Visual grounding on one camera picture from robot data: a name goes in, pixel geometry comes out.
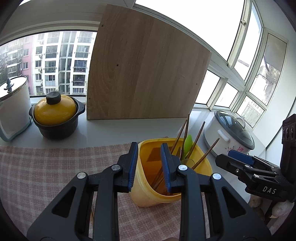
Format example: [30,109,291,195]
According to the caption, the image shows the white teal electric cooker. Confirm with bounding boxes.
[0,81,32,142]

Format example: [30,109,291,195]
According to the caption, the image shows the yellow plastic utensil holder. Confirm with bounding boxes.
[129,138,213,207]

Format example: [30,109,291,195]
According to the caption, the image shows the black casserole pot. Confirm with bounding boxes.
[29,91,85,140]

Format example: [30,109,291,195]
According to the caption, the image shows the wooden chopstick red tip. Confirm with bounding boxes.
[180,113,190,160]
[192,138,220,170]

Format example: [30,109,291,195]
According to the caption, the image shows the white floral rice cooker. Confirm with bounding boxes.
[204,110,255,156]

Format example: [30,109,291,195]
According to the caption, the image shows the green plastic utensil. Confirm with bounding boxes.
[181,135,193,160]

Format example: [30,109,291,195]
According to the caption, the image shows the large wooden board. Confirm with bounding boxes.
[86,4,211,120]

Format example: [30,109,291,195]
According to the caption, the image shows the glass cooker lid teal knob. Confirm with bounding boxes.
[0,76,27,101]

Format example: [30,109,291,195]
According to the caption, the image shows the yellow pot lid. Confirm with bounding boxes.
[34,91,77,126]

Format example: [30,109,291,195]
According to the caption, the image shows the pink plaid tablecloth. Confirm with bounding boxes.
[0,136,211,241]

